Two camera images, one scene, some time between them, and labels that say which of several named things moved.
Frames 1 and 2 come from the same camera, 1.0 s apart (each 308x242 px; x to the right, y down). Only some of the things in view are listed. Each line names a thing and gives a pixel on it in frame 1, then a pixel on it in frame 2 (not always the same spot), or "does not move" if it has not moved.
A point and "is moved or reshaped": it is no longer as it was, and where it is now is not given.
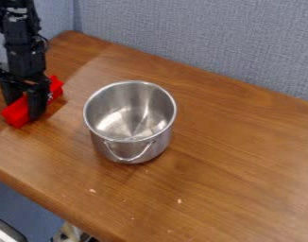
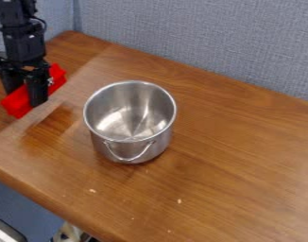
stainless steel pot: [129, 115] does not move
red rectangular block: [16, 112] is moved or reshaped
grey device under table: [4, 233] does not move
